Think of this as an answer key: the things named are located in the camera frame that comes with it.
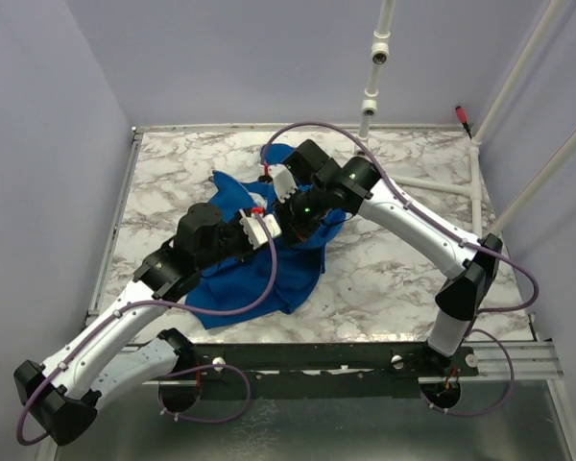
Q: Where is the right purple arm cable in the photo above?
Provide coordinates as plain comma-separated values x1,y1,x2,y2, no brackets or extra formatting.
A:
261,121,540,332

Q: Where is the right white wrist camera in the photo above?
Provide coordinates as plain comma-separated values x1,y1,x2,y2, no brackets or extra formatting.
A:
267,164,299,203

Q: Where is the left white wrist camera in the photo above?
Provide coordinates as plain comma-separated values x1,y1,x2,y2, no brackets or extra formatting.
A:
239,209,281,250

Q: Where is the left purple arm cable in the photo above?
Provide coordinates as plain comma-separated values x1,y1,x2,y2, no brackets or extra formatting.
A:
16,218,278,447

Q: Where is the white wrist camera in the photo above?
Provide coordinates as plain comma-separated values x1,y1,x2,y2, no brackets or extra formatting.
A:
239,209,281,250
267,164,299,203

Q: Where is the white PVC pipe frame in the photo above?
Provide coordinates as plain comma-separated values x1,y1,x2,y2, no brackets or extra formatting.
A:
356,1,576,235

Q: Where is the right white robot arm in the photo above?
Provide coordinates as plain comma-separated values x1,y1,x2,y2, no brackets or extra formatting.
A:
267,140,502,376

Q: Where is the blue jacket with white lining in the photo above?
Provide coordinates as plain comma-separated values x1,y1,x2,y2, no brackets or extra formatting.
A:
185,143,342,329

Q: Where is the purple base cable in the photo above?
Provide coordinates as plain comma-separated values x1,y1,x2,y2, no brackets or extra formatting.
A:
420,328,517,418
157,362,252,425

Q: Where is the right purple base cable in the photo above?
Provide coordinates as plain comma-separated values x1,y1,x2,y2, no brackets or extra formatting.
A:
420,328,517,418

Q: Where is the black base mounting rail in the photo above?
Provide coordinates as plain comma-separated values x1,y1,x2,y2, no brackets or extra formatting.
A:
158,328,478,401

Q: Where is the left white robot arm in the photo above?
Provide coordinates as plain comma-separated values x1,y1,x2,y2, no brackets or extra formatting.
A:
13,203,281,446

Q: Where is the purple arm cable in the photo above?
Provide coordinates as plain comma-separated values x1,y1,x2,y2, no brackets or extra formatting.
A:
261,121,540,332
16,218,278,447

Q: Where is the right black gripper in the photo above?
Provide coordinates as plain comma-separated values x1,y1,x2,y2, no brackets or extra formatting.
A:
270,184,329,250

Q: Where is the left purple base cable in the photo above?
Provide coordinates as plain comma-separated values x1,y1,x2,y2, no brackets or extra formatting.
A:
157,362,252,425

